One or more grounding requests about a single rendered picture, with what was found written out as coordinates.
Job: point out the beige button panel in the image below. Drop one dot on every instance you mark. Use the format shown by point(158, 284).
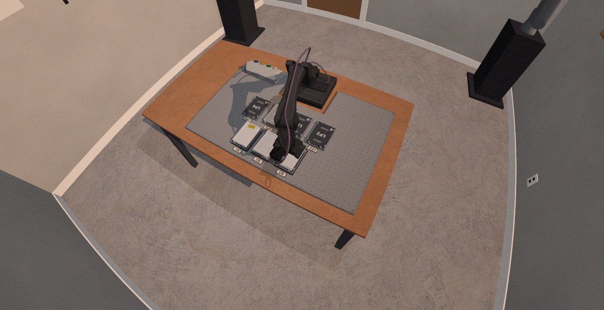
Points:
point(262, 71)

